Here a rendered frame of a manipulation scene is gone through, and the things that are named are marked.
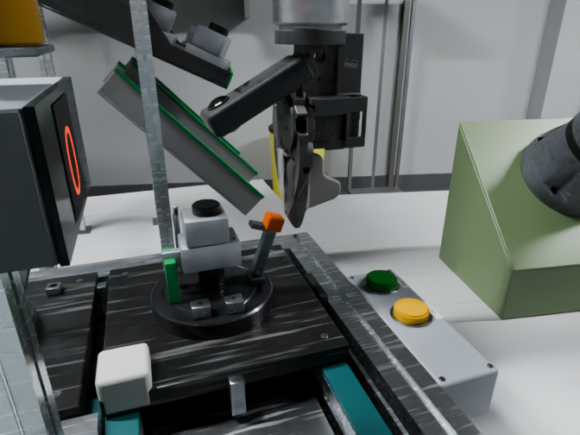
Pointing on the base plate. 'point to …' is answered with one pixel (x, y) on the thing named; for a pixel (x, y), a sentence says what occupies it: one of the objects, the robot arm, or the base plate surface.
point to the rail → (378, 352)
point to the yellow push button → (411, 311)
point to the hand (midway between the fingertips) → (290, 217)
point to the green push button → (381, 280)
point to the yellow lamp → (21, 23)
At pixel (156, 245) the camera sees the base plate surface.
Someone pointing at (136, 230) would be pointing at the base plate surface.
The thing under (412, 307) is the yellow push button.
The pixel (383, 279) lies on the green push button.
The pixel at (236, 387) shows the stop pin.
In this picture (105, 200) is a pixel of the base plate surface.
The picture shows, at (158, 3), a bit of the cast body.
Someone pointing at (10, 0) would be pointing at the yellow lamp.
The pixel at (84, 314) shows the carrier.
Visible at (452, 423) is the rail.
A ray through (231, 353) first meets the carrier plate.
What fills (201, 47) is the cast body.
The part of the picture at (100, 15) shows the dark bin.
